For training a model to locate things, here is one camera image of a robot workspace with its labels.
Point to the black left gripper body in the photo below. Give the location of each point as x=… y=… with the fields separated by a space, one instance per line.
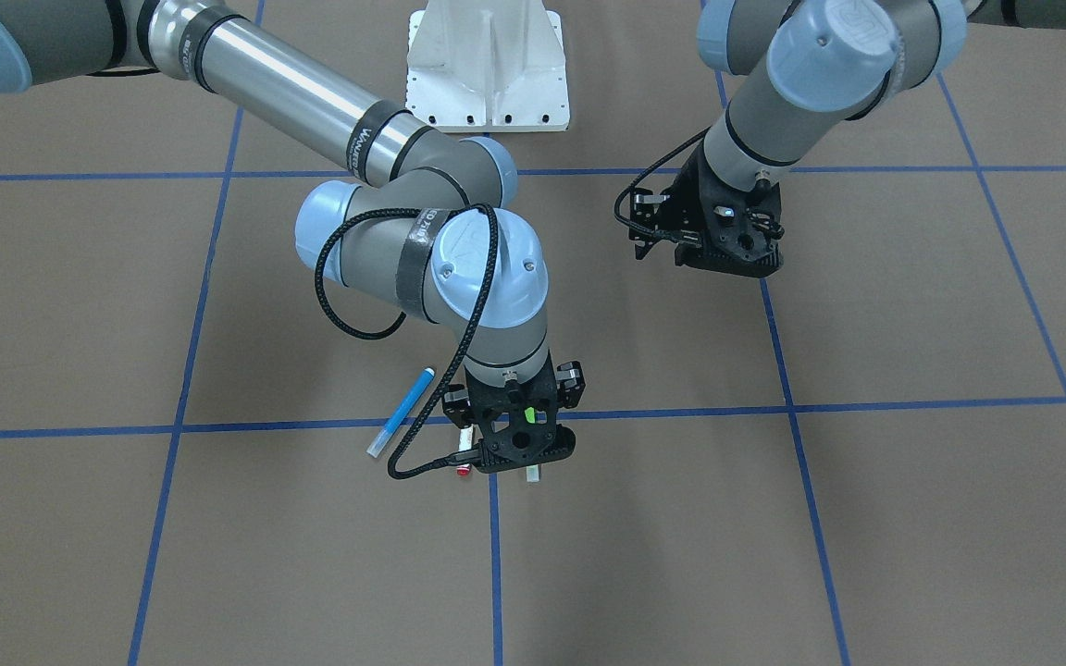
x=688 y=205

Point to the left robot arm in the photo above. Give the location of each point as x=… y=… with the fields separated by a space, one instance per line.
x=806 y=66

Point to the red white marker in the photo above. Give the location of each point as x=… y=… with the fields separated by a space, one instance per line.
x=466 y=440

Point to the green highlighter pen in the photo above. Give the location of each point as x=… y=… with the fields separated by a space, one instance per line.
x=532 y=470

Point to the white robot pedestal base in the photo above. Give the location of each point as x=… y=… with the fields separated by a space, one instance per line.
x=487 y=66

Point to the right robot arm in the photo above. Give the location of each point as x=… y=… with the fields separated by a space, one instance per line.
x=120 y=132

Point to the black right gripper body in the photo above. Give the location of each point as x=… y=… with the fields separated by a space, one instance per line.
x=571 y=382

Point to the blue highlighter pen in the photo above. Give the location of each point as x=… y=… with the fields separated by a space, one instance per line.
x=405 y=406

